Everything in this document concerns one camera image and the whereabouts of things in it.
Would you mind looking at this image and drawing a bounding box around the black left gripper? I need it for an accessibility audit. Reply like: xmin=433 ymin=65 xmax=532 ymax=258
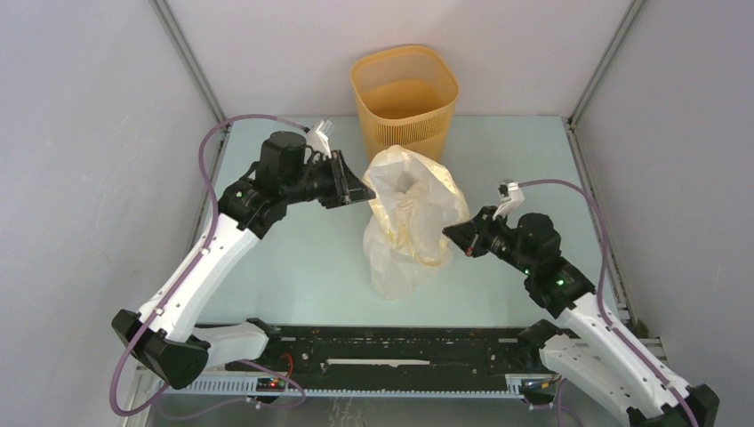
xmin=283 ymin=149 xmax=375 ymax=209

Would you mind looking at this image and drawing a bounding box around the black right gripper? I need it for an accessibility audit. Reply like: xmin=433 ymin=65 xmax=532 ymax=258
xmin=443 ymin=206 xmax=534 ymax=277

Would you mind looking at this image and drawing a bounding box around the translucent cream trash bag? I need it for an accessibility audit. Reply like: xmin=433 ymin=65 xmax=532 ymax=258
xmin=363 ymin=146 xmax=470 ymax=300

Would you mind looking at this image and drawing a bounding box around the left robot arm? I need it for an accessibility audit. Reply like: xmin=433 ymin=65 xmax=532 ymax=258
xmin=112 ymin=130 xmax=375 ymax=390

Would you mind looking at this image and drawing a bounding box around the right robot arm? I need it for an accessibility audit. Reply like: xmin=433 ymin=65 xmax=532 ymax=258
xmin=443 ymin=206 xmax=720 ymax=426

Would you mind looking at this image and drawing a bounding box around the orange plastic trash bin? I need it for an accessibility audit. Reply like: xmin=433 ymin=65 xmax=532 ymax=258
xmin=350 ymin=44 xmax=460 ymax=163

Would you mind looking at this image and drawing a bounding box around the right controller board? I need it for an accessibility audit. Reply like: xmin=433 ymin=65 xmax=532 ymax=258
xmin=519 ymin=381 xmax=557 ymax=392

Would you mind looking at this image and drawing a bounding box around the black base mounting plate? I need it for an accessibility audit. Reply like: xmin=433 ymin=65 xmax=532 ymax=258
xmin=255 ymin=326 xmax=560 ymax=395

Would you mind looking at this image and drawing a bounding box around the left controller board with LEDs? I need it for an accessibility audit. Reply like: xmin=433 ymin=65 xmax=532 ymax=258
xmin=255 ymin=377 xmax=287 ymax=392

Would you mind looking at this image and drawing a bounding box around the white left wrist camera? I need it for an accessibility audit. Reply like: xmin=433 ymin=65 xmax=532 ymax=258
xmin=306 ymin=119 xmax=333 ymax=158

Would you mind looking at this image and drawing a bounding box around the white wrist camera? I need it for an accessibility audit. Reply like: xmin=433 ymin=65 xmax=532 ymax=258
xmin=306 ymin=119 xmax=333 ymax=158
xmin=493 ymin=180 xmax=525 ymax=219

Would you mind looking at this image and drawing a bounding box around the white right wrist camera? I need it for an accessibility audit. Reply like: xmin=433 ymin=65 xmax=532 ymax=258
xmin=493 ymin=180 xmax=525 ymax=219

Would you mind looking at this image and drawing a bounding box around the aluminium frame rail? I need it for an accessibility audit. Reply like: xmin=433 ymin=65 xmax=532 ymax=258
xmin=120 ymin=117 xmax=694 ymax=427

